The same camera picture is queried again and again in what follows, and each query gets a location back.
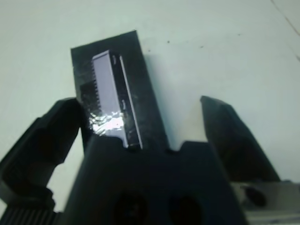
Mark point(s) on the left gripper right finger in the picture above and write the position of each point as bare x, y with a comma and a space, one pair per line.
232, 145

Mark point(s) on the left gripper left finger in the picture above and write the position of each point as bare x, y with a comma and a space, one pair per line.
39, 150

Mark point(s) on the black box lid silver print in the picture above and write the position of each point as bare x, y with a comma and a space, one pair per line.
131, 93

